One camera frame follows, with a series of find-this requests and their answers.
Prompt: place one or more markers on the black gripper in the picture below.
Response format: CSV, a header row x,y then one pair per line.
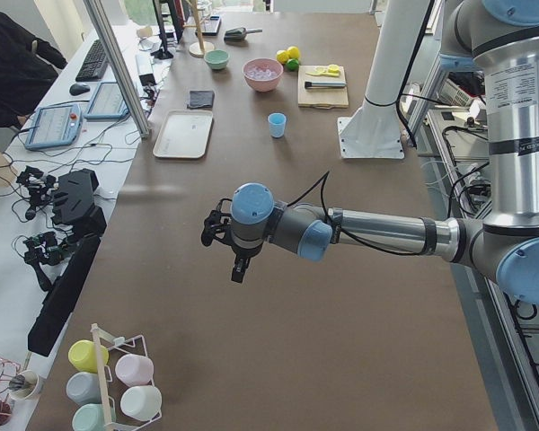
x,y
242,251

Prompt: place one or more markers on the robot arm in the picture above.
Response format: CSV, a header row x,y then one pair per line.
x,y
502,39

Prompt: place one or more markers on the blue plastic cup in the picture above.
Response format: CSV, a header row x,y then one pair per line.
x,y
277,124

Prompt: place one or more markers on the pink cup on rack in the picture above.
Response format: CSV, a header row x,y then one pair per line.
x,y
134,370

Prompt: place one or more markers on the white cup on rack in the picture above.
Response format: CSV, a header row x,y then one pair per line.
x,y
141,402

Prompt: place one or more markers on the yellow cup on rack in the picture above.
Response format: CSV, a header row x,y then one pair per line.
x,y
81,356

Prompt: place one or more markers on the pile of clear ice cubes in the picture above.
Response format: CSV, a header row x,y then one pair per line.
x,y
261,73

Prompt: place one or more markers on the grey cup on rack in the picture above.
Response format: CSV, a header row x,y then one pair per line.
x,y
83,388

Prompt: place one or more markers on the mint cup on rack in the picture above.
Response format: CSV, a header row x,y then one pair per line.
x,y
89,417

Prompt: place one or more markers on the wooden cup stand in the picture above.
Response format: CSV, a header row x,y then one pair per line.
x,y
201,47

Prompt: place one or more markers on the steel ice scoop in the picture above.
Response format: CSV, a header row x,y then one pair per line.
x,y
239,34

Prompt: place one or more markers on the paper cup with tools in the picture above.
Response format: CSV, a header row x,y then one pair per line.
x,y
26,385

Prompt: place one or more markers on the cream rabbit tray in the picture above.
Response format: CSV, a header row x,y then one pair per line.
x,y
184,134

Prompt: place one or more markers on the grey folded cloth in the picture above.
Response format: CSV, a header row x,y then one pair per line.
x,y
199,99

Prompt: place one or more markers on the black gripper parts pile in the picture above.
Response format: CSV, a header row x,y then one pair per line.
x,y
72,201

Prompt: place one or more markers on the black long bar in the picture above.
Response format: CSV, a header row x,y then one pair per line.
x,y
61,299

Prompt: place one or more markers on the pink bowl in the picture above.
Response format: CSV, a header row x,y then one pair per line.
x,y
268,85

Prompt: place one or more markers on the steel muddler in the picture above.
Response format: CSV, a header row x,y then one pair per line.
x,y
324,85

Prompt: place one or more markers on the bamboo cutting board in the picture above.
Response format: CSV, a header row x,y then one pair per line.
x,y
321,98

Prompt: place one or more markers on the yellow plastic knife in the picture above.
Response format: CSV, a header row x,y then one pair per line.
x,y
321,71

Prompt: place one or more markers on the green bowl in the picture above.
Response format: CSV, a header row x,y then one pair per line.
x,y
217,59

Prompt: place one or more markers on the green lime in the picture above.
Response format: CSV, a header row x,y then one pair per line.
x,y
292,65

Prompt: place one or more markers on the blue teach pendant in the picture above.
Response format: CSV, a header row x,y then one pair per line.
x,y
106,103
54,126

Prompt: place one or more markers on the yellow lemon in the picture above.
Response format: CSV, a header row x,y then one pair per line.
x,y
282,56
293,52

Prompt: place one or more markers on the lemon slice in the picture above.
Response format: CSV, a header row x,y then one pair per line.
x,y
333,69

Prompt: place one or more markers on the black computer mouse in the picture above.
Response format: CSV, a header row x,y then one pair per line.
x,y
78,89

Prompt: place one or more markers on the black keyboard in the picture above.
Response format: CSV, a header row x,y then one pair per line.
x,y
94,65

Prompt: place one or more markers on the person in black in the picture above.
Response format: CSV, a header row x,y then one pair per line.
x,y
29,66

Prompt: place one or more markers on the white wire cup rack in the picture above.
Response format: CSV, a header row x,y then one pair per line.
x,y
108,350

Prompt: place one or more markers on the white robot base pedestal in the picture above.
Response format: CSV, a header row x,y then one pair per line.
x,y
374,130

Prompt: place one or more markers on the aluminium frame post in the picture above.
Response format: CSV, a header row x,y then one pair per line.
x,y
101,24

